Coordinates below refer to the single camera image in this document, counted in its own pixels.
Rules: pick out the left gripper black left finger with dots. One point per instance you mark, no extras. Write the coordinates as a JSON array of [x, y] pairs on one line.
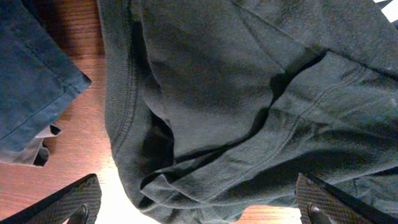
[[78, 202]]

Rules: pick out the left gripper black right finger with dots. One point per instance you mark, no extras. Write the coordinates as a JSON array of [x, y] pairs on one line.
[[322, 203]]

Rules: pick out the dark green t-shirt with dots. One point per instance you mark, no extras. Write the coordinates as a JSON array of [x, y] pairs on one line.
[[216, 105]]

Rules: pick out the folded grey garment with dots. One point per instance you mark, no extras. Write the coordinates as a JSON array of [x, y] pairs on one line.
[[35, 153]]

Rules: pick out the folded navy blue garment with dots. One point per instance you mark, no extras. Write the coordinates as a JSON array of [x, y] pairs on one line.
[[38, 80]]

